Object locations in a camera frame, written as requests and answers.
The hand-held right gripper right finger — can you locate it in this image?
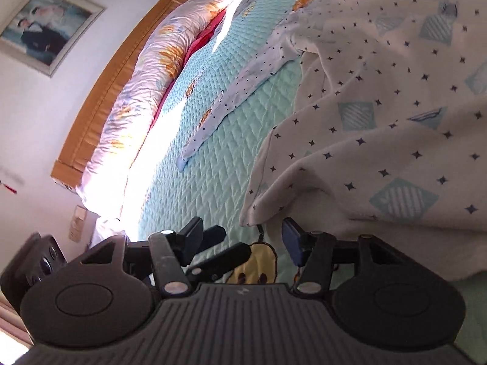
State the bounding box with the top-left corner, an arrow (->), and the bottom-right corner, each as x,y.
282,217 -> 412,298

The white star print shirt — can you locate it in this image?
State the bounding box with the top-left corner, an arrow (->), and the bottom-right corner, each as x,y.
179,0 -> 487,286

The framed wedding photo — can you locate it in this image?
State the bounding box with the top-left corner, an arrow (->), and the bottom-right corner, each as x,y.
0,0 -> 106,78

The floral duvet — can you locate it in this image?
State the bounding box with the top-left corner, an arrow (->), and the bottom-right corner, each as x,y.
78,0 -> 242,214

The mint quilted bee bedspread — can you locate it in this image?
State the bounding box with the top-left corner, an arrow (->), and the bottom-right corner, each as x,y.
118,0 -> 487,354

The wooden headboard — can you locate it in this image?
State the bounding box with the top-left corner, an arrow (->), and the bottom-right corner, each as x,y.
51,0 -> 189,191

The red blanket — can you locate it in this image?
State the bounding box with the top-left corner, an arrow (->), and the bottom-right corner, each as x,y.
150,8 -> 229,130

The white wall switch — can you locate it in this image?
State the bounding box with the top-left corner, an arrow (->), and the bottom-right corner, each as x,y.
68,204 -> 88,242

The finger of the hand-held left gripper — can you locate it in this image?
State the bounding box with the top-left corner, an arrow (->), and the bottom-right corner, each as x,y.
185,242 -> 252,284
202,225 -> 228,253

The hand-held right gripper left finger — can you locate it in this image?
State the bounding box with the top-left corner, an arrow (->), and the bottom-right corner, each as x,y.
79,216 -> 205,298

